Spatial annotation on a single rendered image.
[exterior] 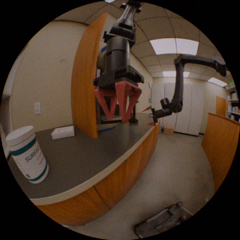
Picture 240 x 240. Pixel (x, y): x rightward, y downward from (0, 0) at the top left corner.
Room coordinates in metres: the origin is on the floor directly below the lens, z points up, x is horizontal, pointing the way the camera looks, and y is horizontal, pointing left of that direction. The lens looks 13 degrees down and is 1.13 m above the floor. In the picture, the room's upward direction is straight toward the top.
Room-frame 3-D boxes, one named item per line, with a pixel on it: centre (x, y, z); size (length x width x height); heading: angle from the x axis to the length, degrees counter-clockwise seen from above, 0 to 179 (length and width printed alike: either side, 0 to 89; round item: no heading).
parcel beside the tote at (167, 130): (2.38, -2.07, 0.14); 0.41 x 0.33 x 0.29; 57
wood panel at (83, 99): (0.51, 0.33, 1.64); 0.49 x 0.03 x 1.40; 51
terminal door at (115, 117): (0.52, 0.01, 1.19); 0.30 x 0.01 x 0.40; 111
